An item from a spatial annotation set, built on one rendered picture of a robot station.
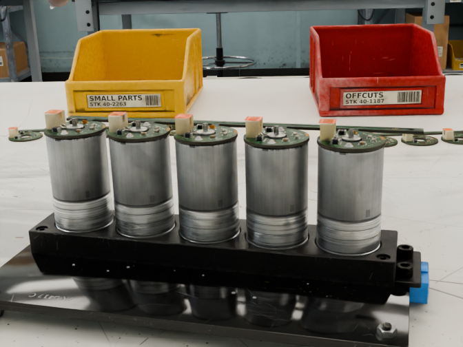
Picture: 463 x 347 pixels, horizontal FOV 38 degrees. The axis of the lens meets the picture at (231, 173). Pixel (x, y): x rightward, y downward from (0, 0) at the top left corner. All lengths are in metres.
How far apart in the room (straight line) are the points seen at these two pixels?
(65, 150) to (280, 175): 0.09
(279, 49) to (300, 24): 0.22
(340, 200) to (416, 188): 0.15
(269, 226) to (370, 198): 0.04
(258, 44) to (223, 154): 4.44
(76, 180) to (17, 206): 0.11
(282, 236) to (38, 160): 0.24
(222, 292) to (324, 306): 0.04
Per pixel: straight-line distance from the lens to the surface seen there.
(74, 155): 0.27
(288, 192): 0.25
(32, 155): 0.48
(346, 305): 0.24
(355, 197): 0.24
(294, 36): 4.68
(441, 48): 4.38
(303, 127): 0.27
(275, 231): 0.25
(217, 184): 0.25
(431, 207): 0.36
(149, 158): 0.26
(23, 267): 0.28
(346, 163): 0.24
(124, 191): 0.27
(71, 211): 0.28
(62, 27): 4.90
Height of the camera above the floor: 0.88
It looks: 19 degrees down
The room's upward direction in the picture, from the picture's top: 2 degrees counter-clockwise
